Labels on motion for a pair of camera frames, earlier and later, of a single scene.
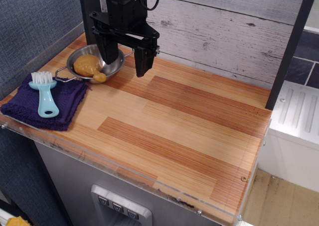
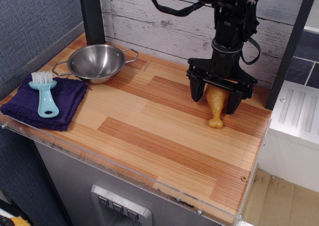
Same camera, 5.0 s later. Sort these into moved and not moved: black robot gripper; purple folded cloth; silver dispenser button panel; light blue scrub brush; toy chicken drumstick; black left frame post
Moved: toy chicken drumstick; black robot gripper
Not moved: black left frame post; light blue scrub brush; silver dispenser button panel; purple folded cloth
